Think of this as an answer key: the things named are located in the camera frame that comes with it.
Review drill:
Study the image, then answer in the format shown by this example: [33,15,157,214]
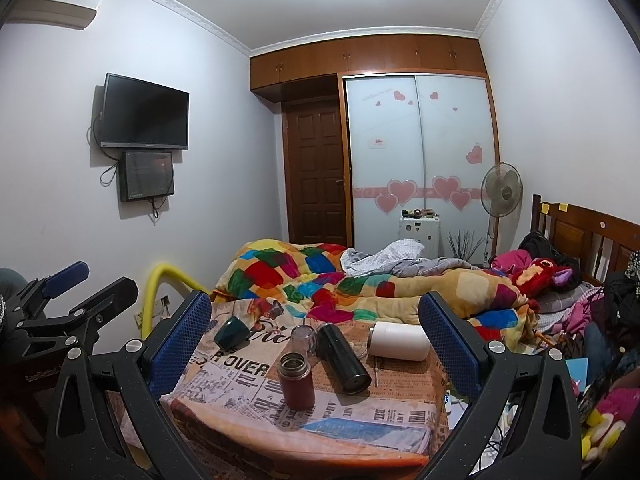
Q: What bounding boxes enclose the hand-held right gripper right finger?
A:
[417,290,583,480]

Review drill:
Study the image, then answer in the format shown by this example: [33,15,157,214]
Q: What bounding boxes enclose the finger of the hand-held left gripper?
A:
[15,277,139,344]
[7,260,90,319]

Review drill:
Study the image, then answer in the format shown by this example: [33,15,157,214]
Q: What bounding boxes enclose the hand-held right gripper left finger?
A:
[44,289,213,480]

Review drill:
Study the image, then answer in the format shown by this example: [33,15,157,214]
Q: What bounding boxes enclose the white cup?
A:
[368,321,432,361]

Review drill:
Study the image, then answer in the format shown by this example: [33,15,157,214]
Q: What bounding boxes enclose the dark green cup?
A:
[214,315,252,352]

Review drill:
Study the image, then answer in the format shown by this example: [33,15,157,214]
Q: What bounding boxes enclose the black thermos cup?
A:
[315,324,372,396]

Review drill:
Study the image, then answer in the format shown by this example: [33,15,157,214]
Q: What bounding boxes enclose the clear glass cup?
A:
[290,325,320,362]

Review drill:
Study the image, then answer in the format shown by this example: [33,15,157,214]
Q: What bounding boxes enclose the red-brown thermos cup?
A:
[277,352,316,410]

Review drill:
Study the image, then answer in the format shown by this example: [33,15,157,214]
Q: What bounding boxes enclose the yellow foam tube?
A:
[141,261,211,339]

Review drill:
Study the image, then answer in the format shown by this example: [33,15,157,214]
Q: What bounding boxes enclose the newspaper print tablecloth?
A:
[160,295,451,467]

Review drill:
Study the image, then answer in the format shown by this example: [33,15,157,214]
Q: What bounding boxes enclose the bundle of dry twigs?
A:
[447,230,486,264]

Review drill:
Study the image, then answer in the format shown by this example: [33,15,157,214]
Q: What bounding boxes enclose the pink cloth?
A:
[490,250,534,274]

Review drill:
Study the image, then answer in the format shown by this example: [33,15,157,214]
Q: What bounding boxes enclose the grey striped cloth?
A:
[341,239,493,279]

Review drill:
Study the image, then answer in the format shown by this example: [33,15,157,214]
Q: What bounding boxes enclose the red plush toy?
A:
[510,257,581,307]

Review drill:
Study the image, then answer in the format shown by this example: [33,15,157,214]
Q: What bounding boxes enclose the black bag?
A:
[518,231,559,262]

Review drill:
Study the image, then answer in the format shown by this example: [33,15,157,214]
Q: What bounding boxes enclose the colourful patchwork blanket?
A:
[210,240,543,347]

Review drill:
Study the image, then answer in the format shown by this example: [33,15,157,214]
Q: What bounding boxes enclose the standing electric fan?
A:
[481,162,524,267]

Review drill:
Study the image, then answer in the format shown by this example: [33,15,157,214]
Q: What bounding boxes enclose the yellow plush toy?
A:
[580,407,632,461]

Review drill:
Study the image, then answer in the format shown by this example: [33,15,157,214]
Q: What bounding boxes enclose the wooden bed headboard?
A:
[531,194,640,287]

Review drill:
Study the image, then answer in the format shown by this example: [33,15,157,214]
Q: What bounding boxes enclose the pile of dark clothes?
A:
[602,250,640,331]

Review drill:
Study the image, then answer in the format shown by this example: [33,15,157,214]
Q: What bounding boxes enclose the sliding wardrobe with hearts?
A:
[341,72,501,262]

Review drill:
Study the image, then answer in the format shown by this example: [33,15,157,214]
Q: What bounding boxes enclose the brown wooden door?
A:
[282,100,349,247]

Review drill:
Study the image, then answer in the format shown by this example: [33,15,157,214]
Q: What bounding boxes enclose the white air conditioner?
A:
[0,0,100,29]

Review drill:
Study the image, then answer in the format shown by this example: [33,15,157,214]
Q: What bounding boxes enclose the wooden overhead cabinet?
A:
[249,30,489,107]

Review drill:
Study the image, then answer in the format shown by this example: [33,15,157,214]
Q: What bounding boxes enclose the black television cable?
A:
[98,156,121,187]

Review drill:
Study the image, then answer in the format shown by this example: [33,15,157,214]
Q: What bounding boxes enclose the small black wall monitor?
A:
[119,151,176,203]

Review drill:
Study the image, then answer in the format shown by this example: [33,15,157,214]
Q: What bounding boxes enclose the black wall television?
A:
[97,73,190,151]

